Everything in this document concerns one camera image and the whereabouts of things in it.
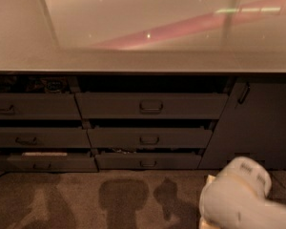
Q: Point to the white item in drawer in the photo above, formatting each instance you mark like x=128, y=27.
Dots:
x=44, y=154

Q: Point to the grey drawer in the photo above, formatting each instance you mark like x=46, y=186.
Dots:
x=43, y=138
x=155, y=161
x=71, y=162
x=140, y=138
x=38, y=107
x=152, y=106

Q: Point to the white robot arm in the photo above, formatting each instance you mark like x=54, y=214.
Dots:
x=236, y=198

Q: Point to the dark items in drawer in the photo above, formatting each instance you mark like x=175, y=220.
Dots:
x=33, y=84

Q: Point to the grey cabinet door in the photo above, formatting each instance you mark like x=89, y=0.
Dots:
x=253, y=124

